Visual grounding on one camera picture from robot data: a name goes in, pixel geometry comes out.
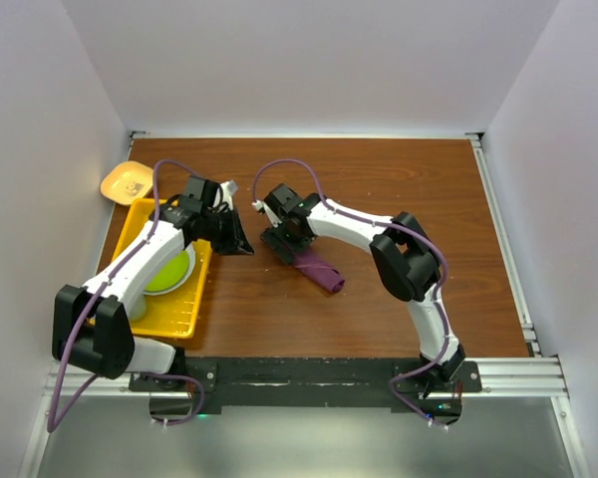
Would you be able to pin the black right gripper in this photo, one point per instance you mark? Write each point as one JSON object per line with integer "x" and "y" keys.
{"x": 273, "y": 237}

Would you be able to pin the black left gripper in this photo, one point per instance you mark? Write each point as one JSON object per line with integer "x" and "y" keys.
{"x": 236, "y": 241}

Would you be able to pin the purple cloth napkin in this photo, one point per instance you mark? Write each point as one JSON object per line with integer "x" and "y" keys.
{"x": 320, "y": 272}

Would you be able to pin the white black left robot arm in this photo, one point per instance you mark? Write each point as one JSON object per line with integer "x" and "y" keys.
{"x": 92, "y": 323}

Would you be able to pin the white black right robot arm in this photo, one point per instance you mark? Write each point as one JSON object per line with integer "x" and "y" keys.
{"x": 411, "y": 268}

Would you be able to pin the green white plate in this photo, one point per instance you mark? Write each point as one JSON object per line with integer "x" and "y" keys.
{"x": 173, "y": 274}

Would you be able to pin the yellow plastic tray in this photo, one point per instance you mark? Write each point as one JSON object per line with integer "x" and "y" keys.
{"x": 173, "y": 314}

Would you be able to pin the yellow square bowl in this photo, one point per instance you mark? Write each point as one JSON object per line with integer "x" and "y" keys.
{"x": 127, "y": 182}

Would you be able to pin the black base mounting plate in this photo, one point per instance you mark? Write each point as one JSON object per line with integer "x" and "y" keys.
{"x": 311, "y": 382}

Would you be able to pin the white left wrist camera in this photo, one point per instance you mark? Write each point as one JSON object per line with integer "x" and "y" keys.
{"x": 224, "y": 196}

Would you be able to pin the pale cup with blue handle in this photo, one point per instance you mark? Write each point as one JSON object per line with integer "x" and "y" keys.
{"x": 138, "y": 309}

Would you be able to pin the aluminium frame rail right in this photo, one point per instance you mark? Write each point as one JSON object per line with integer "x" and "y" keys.
{"x": 527, "y": 326}

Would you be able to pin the aluminium frame rail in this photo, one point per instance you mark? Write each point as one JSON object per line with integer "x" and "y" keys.
{"x": 499, "y": 377}
{"x": 527, "y": 326}

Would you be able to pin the aluminium frame rail front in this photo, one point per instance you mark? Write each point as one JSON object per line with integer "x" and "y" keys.
{"x": 499, "y": 377}

